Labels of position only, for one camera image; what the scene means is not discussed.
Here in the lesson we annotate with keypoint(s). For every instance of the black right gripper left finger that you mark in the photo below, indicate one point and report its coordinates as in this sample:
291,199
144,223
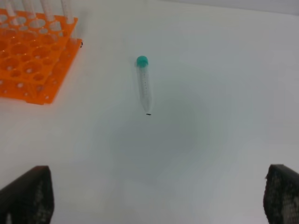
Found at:
29,199

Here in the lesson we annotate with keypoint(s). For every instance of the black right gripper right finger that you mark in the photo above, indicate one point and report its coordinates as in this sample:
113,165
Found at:
281,195

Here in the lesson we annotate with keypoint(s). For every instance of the test tube with teal cap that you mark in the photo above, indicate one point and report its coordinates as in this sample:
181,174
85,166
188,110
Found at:
144,83

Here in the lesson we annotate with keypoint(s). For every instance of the orange test tube rack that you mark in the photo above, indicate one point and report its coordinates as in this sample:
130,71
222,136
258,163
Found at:
34,59

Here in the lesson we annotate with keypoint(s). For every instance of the rack tube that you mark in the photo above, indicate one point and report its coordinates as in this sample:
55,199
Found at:
29,8
47,10
66,5
9,4

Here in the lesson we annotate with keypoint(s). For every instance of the rack tube far right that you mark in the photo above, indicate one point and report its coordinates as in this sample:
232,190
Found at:
66,5

